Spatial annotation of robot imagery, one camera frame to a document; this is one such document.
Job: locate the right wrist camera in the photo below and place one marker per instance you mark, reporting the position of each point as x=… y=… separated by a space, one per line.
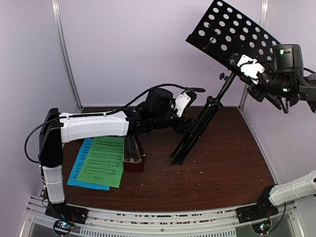
x=249 y=67

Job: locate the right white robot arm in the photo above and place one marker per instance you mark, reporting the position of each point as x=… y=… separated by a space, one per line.
x=282 y=114

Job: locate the black music stand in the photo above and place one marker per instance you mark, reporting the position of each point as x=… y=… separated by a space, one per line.
x=224 y=30

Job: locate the left aluminium corner post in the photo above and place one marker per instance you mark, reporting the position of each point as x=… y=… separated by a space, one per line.
x=64 y=51

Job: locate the blue sheet music page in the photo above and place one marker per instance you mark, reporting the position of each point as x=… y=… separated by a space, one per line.
x=72 y=180

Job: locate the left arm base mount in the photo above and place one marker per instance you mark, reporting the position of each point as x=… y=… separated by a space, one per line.
x=65 y=222

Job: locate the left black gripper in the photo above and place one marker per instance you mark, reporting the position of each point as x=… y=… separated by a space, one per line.
x=184 y=125

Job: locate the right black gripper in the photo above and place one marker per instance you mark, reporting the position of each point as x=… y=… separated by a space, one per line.
x=258 y=94

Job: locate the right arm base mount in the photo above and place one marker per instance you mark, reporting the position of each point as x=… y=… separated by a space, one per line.
x=258 y=216

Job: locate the brown wooden metronome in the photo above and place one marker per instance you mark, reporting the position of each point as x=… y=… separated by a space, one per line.
x=134 y=155

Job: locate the green sheet music page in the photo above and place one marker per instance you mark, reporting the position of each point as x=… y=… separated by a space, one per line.
x=103 y=164

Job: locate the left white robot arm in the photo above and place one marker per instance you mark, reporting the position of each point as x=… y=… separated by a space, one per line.
x=160 y=110

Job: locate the aluminium front rail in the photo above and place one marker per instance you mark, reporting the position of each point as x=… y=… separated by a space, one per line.
x=220 y=222

